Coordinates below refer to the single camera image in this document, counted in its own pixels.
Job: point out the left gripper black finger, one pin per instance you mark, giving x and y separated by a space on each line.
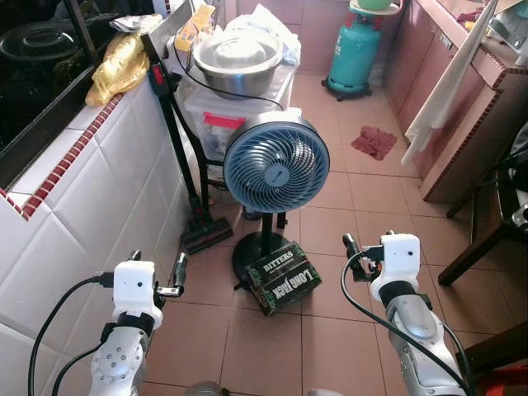
134 256
179 269

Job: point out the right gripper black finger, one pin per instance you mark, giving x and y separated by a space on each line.
351 246

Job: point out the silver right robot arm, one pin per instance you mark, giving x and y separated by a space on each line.
412 330

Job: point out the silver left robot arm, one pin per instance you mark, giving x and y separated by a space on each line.
115 359

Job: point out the dark green printed carton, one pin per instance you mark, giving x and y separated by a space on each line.
285 279

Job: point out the grey left robot foot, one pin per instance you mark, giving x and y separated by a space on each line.
202 389

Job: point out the grey robot foot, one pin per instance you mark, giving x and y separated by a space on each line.
202 389
323 393

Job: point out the red floor rag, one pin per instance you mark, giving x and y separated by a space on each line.
374 142

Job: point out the blue grey standing fan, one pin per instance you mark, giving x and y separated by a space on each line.
276 165

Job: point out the dark wooden chair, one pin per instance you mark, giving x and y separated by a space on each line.
487 239

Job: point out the black stick vacuum cleaner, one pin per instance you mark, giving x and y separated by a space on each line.
177 136

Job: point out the grey right robot foot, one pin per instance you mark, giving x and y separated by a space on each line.
323 393

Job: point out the clear plastic storage box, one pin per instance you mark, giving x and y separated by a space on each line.
210 124

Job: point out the dark wooden table edge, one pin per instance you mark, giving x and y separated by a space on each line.
503 351

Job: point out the brown tiled kitchen counter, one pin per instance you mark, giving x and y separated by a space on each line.
474 124

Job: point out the white hanging cloth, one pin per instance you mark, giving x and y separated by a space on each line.
441 99

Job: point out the red plastic stool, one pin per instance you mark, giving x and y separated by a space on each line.
507 384

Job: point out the yellow plastic bag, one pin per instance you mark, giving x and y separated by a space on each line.
120 66

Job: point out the teal gas cylinder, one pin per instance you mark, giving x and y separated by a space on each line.
353 54

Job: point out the steel pot with lid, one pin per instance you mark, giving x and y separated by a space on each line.
238 62

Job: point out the white plastic bag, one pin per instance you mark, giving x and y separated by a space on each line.
272 29

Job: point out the dark round pan lid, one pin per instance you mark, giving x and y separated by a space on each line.
37 41

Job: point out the yellow food packet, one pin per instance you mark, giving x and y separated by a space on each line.
198 29

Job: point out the green bowl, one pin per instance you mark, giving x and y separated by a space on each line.
375 4

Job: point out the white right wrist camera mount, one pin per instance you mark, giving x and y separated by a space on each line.
398 260

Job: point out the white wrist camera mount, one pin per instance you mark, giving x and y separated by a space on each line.
398 260
134 289

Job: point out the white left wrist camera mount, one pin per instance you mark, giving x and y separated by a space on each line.
134 289

